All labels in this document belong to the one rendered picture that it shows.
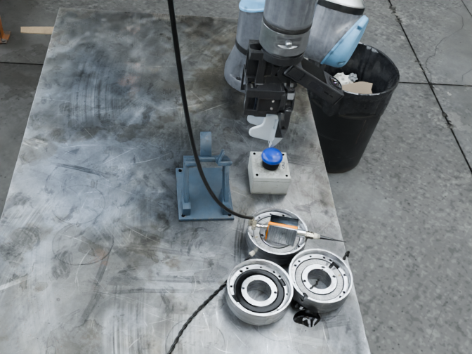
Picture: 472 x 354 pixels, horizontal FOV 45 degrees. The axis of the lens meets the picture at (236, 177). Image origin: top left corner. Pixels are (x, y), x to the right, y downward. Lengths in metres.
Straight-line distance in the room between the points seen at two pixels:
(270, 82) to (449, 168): 1.69
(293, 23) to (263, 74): 0.11
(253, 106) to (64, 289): 0.42
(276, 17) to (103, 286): 0.49
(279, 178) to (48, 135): 0.46
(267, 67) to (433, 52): 2.37
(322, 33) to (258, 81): 0.30
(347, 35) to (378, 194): 1.22
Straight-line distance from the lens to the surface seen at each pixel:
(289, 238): 0.97
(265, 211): 1.02
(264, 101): 0.94
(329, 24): 1.19
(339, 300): 0.93
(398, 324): 1.99
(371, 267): 2.08
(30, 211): 1.07
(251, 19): 1.23
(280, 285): 0.94
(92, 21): 1.53
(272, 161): 1.06
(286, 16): 0.85
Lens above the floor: 1.60
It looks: 46 degrees down
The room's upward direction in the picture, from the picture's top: 9 degrees clockwise
